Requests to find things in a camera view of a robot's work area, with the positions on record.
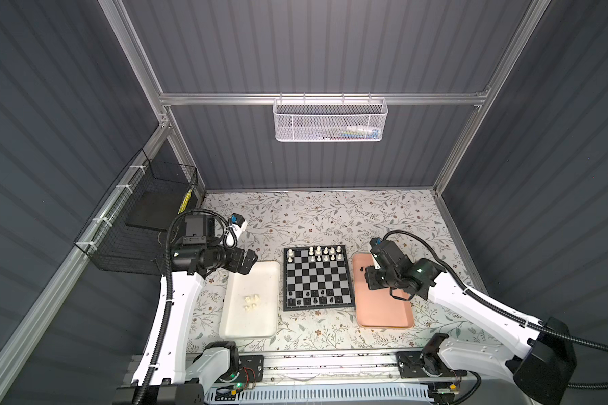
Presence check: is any black wire side basket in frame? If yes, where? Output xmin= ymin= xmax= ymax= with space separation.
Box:
xmin=74 ymin=150 xmax=199 ymax=276

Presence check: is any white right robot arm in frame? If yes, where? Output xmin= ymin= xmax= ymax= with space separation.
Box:
xmin=363 ymin=256 xmax=577 ymax=404

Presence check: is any black white chess board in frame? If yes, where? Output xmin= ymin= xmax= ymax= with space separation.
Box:
xmin=283 ymin=245 xmax=356 ymax=312

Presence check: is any white plastic tray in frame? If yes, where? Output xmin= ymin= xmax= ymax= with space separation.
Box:
xmin=219 ymin=261 xmax=281 ymax=340

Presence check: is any white vented cable duct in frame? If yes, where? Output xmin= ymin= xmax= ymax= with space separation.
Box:
xmin=204 ymin=382 xmax=435 ymax=404

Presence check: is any white wire wall basket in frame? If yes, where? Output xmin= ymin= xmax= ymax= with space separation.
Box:
xmin=272 ymin=102 xmax=388 ymax=143

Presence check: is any black corrugated cable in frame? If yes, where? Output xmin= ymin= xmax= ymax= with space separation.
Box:
xmin=382 ymin=229 xmax=608 ymax=391
xmin=131 ymin=208 xmax=234 ymax=405

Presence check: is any aluminium horizontal wall rail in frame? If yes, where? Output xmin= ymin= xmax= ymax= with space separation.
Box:
xmin=159 ymin=93 xmax=487 ymax=106

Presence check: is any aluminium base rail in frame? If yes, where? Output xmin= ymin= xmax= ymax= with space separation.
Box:
xmin=126 ymin=348 xmax=533 ymax=386

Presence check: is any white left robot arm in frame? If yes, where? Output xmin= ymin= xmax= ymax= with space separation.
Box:
xmin=112 ymin=253 xmax=242 ymax=404

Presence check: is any black corrugated left cable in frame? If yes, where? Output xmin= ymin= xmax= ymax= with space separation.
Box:
xmin=131 ymin=208 xmax=234 ymax=405

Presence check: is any black corrugated right cable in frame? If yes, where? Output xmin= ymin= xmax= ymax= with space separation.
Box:
xmin=382 ymin=229 xmax=608 ymax=391

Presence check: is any pink plastic tray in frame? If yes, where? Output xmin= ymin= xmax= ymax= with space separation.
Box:
xmin=351 ymin=253 xmax=415 ymax=329

